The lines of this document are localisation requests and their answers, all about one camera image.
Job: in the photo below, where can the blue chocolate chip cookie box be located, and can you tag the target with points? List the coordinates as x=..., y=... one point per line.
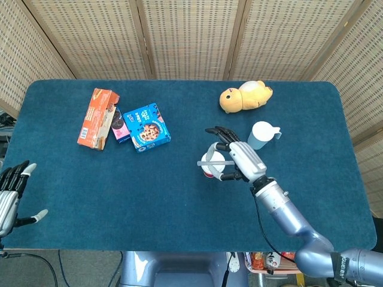
x=146, y=128

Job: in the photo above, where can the yellow plush toy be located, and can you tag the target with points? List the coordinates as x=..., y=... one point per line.
x=245, y=97

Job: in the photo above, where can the red cup with white lid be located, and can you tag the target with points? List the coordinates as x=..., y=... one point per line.
x=218, y=157

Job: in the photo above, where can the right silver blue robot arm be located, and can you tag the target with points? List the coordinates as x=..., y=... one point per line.
x=290, y=218

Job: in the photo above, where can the bamboo folding screen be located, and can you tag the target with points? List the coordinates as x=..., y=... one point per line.
x=191, y=36

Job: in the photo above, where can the clear plastic straw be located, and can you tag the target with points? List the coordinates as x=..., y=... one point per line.
x=221, y=162

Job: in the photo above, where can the pink tray with snacks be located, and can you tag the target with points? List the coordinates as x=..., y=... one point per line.
x=263, y=261

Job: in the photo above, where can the orange biscuit box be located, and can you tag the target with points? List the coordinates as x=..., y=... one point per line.
x=95, y=119

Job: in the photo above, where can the blue table mat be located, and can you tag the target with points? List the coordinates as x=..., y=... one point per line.
x=119, y=194

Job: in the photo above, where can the white plastic device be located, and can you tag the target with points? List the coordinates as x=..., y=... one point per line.
x=234, y=263

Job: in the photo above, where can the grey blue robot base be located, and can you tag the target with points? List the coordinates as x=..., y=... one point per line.
x=179, y=269

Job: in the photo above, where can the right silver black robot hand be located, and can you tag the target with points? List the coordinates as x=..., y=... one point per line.
x=246, y=160

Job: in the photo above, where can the small pink blue cookie box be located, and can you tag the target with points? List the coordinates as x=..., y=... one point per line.
x=119, y=128

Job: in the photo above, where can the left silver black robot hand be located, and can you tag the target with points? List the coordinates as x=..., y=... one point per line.
x=7, y=206

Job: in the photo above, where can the light blue pitcher cup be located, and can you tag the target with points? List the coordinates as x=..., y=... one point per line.
x=260, y=133

